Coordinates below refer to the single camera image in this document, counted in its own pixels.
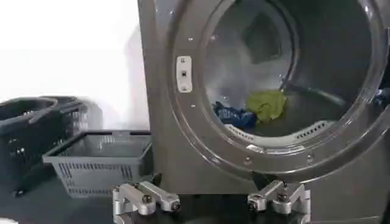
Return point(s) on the green cloth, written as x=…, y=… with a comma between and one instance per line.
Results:
x=267, y=105

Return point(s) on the grey dryer machine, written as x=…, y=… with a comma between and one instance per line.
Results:
x=189, y=158

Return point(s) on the blue cloth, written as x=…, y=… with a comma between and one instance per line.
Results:
x=234, y=117

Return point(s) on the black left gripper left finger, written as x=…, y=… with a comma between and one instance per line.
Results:
x=137, y=199

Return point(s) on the white door latch plate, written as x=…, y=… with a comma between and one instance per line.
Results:
x=184, y=74

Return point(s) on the grey plastic laundry basket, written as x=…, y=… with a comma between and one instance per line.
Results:
x=100, y=161

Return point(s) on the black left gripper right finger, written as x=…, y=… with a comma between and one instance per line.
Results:
x=283, y=198

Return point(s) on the black plastic basket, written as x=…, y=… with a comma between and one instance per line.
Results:
x=30, y=137

